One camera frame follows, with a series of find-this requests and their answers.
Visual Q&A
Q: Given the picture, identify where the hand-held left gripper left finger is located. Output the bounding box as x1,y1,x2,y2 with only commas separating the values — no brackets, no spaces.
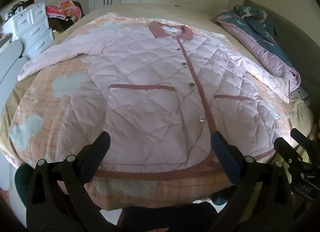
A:
26,131,118,232

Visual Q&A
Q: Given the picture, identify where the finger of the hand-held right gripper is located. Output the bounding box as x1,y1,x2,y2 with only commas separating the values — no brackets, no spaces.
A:
273,137,304,167
290,128,317,149

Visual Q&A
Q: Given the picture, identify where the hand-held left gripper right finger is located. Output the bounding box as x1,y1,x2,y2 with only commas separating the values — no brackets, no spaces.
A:
209,131,294,232

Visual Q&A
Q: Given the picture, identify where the pink quilted jacket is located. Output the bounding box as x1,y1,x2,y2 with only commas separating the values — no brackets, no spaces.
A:
17,21,292,174

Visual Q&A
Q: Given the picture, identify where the dark brown clothes pile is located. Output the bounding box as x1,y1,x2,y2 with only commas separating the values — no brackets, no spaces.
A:
47,1,83,33

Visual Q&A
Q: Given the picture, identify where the peach plaid cloud blanket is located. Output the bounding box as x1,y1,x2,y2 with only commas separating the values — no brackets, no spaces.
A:
6,12,298,210

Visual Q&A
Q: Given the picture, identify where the grey bed headboard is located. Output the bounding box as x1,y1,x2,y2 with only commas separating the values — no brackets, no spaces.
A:
242,0,320,90

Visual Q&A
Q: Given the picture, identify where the dark blue floral quilt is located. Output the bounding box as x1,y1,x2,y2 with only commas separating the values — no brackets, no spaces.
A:
212,4,302,95

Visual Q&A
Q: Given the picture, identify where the grey round chair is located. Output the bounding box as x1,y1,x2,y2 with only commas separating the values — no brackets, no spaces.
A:
0,39,28,102

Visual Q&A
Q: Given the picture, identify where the white drawer chest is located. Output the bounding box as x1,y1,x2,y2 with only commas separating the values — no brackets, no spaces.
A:
2,0,55,59

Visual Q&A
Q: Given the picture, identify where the bed with beige sheet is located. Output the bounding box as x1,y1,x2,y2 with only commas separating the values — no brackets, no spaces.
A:
0,2,315,180

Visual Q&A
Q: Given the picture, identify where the pink printed cloth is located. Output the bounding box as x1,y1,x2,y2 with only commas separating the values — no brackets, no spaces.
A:
45,0,82,21

